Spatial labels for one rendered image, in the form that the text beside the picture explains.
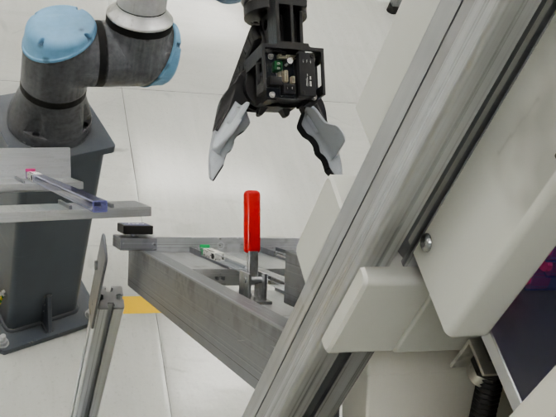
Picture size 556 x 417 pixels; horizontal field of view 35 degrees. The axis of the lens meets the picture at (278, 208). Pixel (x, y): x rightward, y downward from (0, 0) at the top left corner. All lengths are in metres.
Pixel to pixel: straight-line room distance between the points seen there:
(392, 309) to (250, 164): 2.07
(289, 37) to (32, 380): 1.21
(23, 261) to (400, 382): 1.32
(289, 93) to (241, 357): 0.31
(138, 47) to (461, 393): 1.06
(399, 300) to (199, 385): 1.58
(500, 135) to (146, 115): 2.23
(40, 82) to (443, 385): 1.09
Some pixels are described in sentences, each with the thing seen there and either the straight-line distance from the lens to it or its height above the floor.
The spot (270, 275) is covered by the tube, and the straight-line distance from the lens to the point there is 0.97.
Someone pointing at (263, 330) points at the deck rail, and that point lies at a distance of 0.70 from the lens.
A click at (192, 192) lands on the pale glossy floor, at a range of 2.38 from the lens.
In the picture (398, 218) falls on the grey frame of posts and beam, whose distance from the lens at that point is 0.42.
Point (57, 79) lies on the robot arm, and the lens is 1.54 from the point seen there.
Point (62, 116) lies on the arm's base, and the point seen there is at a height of 0.62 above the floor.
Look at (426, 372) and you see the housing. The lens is 0.59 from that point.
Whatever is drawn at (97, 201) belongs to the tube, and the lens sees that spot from 0.84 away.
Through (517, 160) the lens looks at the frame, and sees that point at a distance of 0.37.
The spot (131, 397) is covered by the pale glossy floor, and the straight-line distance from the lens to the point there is 1.98.
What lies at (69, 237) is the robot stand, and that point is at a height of 0.30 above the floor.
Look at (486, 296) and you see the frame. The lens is 0.40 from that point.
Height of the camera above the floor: 1.69
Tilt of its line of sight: 44 degrees down
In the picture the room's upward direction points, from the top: 22 degrees clockwise
